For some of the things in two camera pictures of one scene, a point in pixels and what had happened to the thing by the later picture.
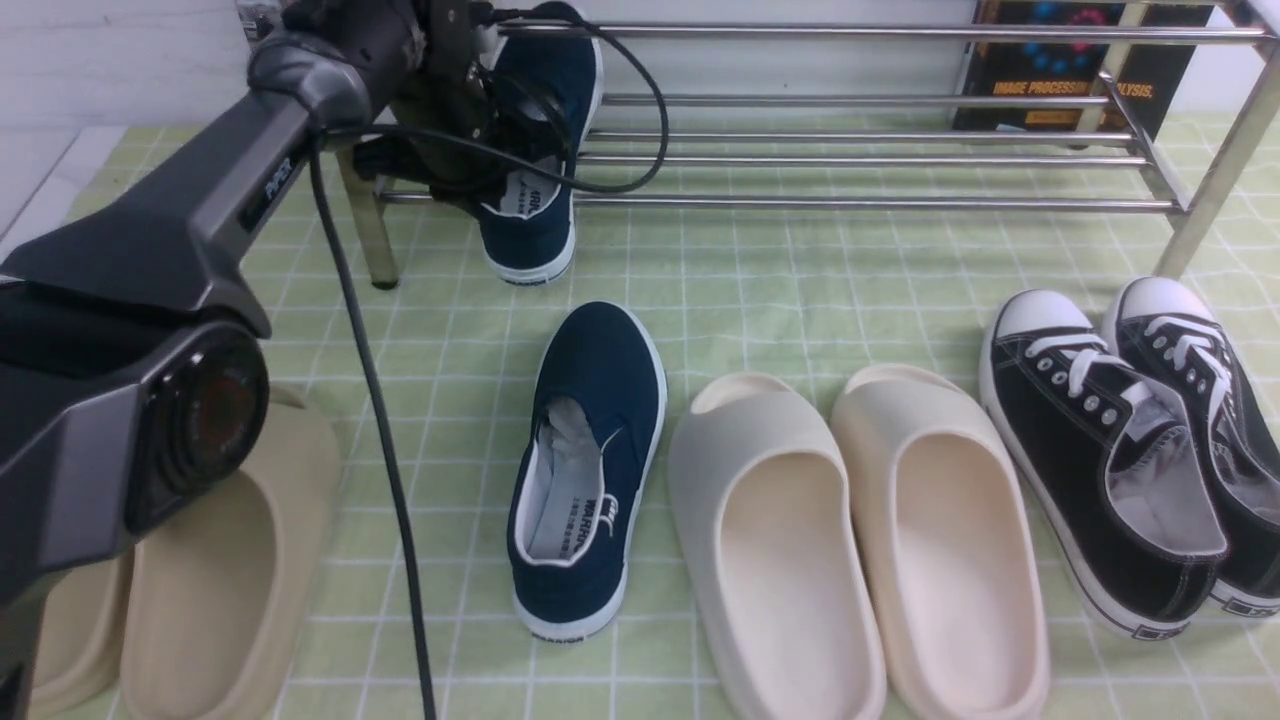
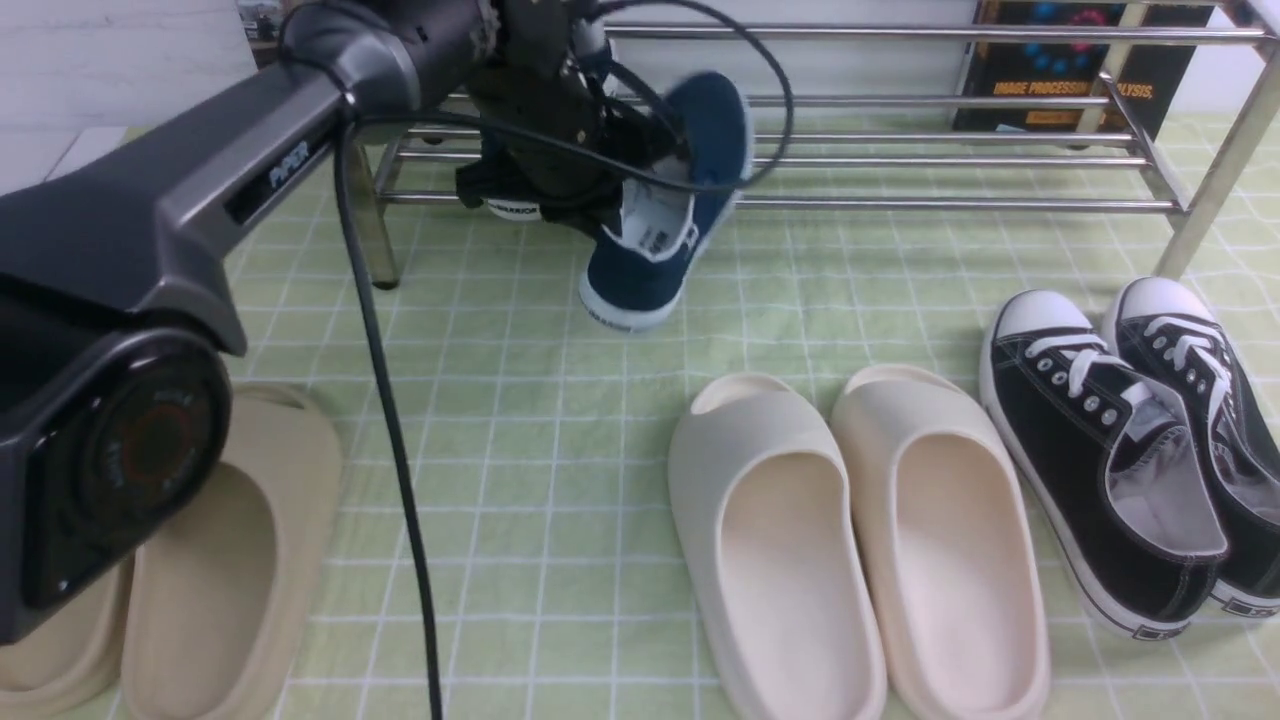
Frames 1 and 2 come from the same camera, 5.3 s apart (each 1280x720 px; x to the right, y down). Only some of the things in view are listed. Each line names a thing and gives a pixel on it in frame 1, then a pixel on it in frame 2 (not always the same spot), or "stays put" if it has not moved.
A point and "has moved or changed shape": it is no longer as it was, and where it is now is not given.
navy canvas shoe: (550, 57) has moved or changed shape
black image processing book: (1146, 74) stays put
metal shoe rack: (1017, 113) stays put
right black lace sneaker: (1170, 332) stays put
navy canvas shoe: (598, 416) to (639, 264)
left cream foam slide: (772, 554) stays put
